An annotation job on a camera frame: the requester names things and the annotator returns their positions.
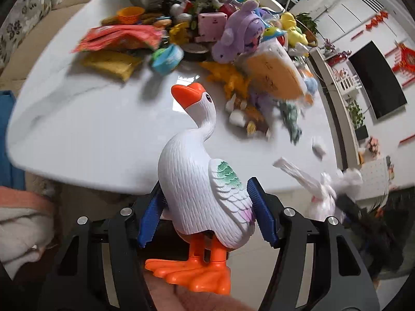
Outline black tape roll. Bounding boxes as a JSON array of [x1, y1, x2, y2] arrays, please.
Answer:
[[183, 42, 211, 62]]

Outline white wall vent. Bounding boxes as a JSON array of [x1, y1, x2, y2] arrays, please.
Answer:
[[353, 0, 383, 12]]

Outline pink toy box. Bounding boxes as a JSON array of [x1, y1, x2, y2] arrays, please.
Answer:
[[198, 13, 228, 42]]

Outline green dinosaur toy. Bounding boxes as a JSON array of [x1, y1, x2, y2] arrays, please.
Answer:
[[280, 102, 303, 145]]

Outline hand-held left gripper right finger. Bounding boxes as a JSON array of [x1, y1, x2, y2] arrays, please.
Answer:
[[246, 178, 380, 311]]

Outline yellow duck plush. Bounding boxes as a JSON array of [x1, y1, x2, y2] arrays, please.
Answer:
[[280, 12, 308, 47]]

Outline white plastic bag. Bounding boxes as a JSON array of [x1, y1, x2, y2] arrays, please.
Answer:
[[273, 157, 364, 221]]

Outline brown and white toy figure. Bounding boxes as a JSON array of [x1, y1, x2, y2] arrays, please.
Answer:
[[227, 97, 271, 137]]

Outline red knot wall decoration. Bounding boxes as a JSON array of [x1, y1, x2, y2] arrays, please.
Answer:
[[392, 42, 415, 88]]

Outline teal round packet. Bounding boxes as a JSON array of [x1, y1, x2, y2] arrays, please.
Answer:
[[151, 44, 185, 74]]

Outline white goose toy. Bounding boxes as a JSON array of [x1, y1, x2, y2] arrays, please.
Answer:
[[144, 82, 257, 296]]

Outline white shelf unit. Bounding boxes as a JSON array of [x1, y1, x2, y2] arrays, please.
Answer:
[[334, 71, 362, 94]]

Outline orange and white bag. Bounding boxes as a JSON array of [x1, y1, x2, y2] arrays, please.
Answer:
[[245, 40, 313, 104]]

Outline red snack packet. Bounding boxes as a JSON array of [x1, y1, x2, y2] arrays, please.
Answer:
[[72, 25, 163, 53]]

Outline orange plastic basket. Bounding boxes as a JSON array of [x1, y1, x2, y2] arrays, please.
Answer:
[[117, 6, 145, 25]]

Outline yellow dinosaur toy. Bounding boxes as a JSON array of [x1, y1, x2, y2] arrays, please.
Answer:
[[199, 61, 252, 99]]

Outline red hanging wall ornament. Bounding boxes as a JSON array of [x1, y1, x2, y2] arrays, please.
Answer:
[[366, 11, 389, 30]]

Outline green potted plant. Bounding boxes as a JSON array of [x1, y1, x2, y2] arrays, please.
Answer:
[[347, 100, 368, 140]]

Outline blue cloth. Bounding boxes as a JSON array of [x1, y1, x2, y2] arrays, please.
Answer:
[[0, 91, 26, 190]]

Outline black television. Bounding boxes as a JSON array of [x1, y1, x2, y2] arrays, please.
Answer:
[[348, 40, 408, 120]]

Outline purple plush doll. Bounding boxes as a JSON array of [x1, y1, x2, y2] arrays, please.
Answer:
[[212, 0, 269, 63]]

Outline beige floral sofa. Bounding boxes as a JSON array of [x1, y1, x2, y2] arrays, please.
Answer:
[[0, 0, 130, 78]]

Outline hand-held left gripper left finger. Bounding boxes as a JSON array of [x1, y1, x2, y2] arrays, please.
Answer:
[[39, 181, 169, 311]]

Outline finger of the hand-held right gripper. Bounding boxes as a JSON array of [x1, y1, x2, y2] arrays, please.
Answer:
[[337, 194, 363, 224]]

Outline leafy plant in basket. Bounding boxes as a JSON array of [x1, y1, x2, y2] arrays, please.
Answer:
[[296, 12, 320, 46]]

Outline yellow snack packet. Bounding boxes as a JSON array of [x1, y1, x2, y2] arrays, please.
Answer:
[[79, 50, 143, 82]]

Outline pink and white blanket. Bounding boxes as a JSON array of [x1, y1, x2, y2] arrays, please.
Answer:
[[0, 186, 56, 279]]

